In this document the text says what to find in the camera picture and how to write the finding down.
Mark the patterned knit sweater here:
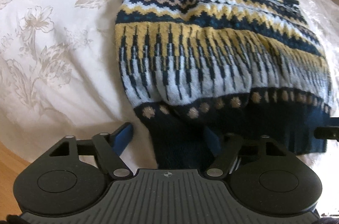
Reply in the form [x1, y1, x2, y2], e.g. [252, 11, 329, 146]
[114, 0, 333, 170]

